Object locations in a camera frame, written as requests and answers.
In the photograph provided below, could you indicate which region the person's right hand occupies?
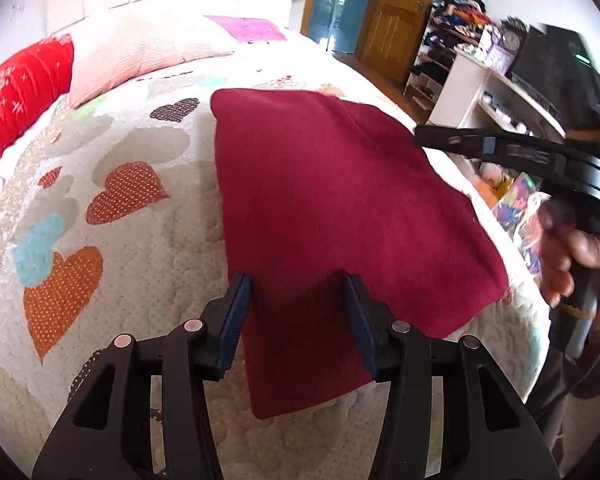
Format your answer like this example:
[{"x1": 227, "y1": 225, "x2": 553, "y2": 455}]
[{"x1": 536, "y1": 199, "x2": 600, "y2": 311}]

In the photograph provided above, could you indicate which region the red floral quilt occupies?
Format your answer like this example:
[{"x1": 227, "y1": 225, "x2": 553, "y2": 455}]
[{"x1": 0, "y1": 34, "x2": 76, "y2": 191}]

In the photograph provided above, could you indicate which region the purple box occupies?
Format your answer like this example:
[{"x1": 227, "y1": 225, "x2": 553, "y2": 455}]
[{"x1": 485, "y1": 42, "x2": 517, "y2": 74}]

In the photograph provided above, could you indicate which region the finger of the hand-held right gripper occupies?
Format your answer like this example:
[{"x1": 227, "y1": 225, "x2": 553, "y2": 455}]
[{"x1": 414, "y1": 124, "x2": 568, "y2": 177}]

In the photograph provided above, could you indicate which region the patchwork heart bedspread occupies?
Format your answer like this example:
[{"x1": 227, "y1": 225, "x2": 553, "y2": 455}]
[{"x1": 0, "y1": 20, "x2": 551, "y2": 476}]

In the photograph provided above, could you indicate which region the maroon sweater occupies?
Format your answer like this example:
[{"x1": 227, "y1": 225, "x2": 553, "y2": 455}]
[{"x1": 210, "y1": 87, "x2": 511, "y2": 421}]

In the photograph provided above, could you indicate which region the pink pillow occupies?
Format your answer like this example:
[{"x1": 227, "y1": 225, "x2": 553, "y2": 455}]
[{"x1": 67, "y1": 12, "x2": 241, "y2": 110}]

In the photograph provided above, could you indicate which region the wooden door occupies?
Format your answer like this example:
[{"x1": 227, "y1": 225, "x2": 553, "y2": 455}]
[{"x1": 355, "y1": 0, "x2": 443, "y2": 78}]

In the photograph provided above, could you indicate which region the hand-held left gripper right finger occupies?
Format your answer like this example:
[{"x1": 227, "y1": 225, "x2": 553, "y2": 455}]
[{"x1": 342, "y1": 274, "x2": 561, "y2": 480}]

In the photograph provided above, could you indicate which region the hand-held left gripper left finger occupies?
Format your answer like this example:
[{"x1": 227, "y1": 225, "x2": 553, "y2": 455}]
[{"x1": 31, "y1": 272, "x2": 253, "y2": 480}]

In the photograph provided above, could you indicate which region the white shelf unit with clutter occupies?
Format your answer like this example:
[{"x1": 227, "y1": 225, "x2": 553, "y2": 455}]
[{"x1": 427, "y1": 50, "x2": 568, "y2": 137}]

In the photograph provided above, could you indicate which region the pile of clothes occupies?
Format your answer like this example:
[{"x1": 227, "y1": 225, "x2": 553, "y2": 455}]
[{"x1": 430, "y1": 0, "x2": 497, "y2": 45}]

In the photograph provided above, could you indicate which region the purple cloth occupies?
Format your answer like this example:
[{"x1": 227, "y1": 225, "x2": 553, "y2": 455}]
[{"x1": 204, "y1": 15, "x2": 288, "y2": 45}]

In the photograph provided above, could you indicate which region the colourful printed bag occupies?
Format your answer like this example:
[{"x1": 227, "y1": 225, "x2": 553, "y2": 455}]
[{"x1": 490, "y1": 172, "x2": 548, "y2": 275}]

